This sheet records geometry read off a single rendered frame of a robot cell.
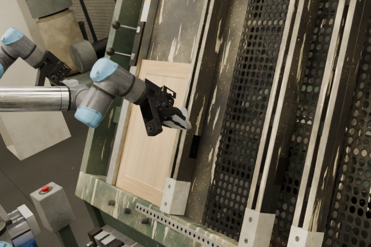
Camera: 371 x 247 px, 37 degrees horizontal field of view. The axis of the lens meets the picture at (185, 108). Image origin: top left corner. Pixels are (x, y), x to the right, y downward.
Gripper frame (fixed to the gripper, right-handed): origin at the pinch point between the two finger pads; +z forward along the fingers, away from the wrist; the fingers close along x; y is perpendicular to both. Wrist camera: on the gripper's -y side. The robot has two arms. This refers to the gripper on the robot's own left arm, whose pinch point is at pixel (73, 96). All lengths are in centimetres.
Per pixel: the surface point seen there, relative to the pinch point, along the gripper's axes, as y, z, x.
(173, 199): -9, 39, -43
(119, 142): -2.0, 32.7, 8.5
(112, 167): -12.3, 37.7, 9.2
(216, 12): 53, 9, -37
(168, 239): -22, 47, -44
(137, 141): 2.2, 34.3, -1.3
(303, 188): 12, 33, -99
